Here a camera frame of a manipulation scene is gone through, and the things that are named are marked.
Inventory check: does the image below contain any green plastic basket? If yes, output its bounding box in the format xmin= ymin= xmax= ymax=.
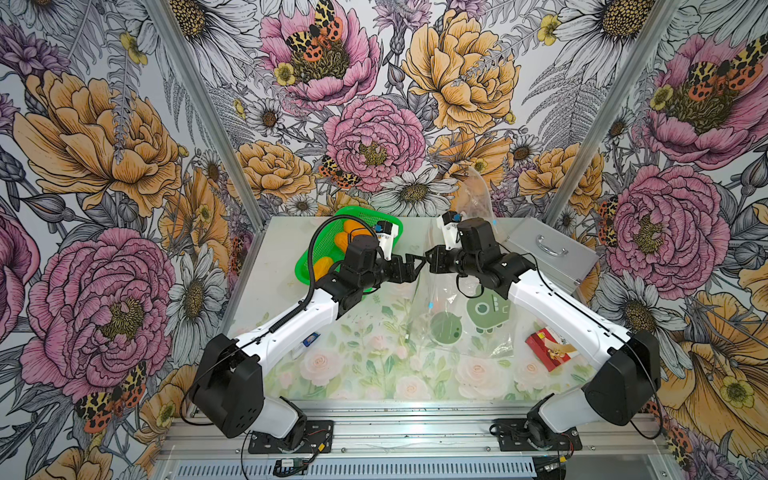
xmin=294 ymin=206 xmax=404 ymax=285

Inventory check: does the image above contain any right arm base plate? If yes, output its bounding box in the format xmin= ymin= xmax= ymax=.
xmin=489 ymin=418 xmax=582 ymax=454

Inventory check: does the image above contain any red small packet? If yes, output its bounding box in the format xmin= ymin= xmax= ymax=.
xmin=525 ymin=328 xmax=579 ymax=372

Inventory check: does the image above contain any clear zip-top bag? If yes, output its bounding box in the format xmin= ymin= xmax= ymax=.
xmin=405 ymin=272 xmax=516 ymax=363
xmin=451 ymin=167 xmax=496 ymax=223

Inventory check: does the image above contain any silver metal case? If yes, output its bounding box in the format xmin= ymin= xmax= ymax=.
xmin=499 ymin=218 xmax=598 ymax=293

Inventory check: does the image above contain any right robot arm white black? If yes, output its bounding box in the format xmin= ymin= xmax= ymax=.
xmin=426 ymin=211 xmax=661 ymax=448

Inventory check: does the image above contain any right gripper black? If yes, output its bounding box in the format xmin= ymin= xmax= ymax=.
xmin=423 ymin=244 xmax=482 ymax=276

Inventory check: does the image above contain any blue white small packet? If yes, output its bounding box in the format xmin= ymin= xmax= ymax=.
xmin=301 ymin=332 xmax=320 ymax=348

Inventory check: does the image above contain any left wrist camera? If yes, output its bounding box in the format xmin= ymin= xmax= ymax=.
xmin=374 ymin=220 xmax=400 ymax=261

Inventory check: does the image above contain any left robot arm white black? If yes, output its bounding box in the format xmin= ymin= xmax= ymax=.
xmin=185 ymin=221 xmax=426 ymax=450

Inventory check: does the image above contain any small green circuit board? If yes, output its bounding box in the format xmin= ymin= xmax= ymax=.
xmin=273 ymin=458 xmax=304 ymax=478

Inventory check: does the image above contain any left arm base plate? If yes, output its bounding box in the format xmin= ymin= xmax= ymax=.
xmin=247 ymin=419 xmax=335 ymax=454

